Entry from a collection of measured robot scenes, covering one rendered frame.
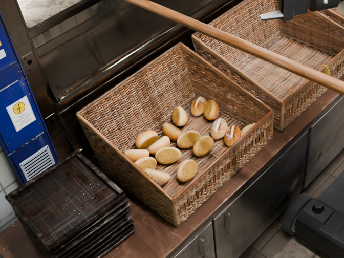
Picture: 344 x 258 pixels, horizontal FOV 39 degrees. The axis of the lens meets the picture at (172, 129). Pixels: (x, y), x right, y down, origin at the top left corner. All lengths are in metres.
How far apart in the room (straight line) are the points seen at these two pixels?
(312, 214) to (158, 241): 0.79
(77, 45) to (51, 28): 0.14
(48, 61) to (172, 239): 0.72
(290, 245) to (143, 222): 0.86
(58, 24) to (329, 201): 1.40
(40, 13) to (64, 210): 0.65
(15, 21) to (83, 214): 0.62
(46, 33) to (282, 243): 1.41
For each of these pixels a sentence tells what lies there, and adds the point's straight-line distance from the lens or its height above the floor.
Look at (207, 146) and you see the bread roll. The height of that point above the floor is 0.63.
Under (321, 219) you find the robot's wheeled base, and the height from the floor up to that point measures 0.21.
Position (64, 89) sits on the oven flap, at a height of 0.96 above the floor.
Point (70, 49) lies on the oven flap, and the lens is 1.71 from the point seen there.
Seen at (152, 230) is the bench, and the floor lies 0.58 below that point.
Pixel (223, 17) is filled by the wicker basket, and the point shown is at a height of 0.84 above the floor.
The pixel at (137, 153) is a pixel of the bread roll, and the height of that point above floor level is 0.65.
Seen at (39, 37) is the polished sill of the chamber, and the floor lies 1.17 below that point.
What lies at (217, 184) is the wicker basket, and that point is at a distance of 1.77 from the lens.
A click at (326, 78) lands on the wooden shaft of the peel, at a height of 1.20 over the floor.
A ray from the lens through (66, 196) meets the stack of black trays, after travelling 1.61.
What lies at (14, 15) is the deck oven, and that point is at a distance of 1.54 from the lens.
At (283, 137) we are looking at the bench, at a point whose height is 0.58.
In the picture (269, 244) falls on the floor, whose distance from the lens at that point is 2.34.
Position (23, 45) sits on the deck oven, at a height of 1.17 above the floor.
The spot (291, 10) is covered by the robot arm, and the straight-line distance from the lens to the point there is 1.40.
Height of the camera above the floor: 1.97
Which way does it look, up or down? 44 degrees down
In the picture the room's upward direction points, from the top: 8 degrees counter-clockwise
